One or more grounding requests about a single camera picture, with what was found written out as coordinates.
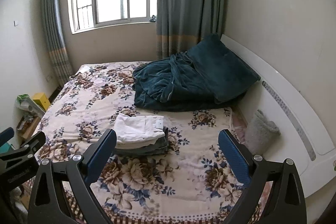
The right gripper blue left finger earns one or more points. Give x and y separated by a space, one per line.
48 201

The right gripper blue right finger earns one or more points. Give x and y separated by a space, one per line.
286 202

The white pants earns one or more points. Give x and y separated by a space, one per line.
139 131

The teal storage rack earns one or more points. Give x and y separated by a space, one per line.
5 148

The wooden bedside stand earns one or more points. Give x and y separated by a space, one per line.
25 129

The green white plastic bag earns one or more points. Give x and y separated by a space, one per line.
25 103

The white bed headboard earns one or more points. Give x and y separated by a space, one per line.
304 138

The yellow box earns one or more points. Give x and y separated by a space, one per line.
42 100

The grey fluffy cushion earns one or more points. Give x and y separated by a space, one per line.
260 133

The floral bed blanket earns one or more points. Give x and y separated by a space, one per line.
167 167

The folded blue jeans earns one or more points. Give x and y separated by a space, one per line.
159 147

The dark teal pillow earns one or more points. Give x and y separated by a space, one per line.
225 74

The dark teal velvet blanket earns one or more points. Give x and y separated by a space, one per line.
172 84

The left teal striped curtain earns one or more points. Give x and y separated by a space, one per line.
56 46

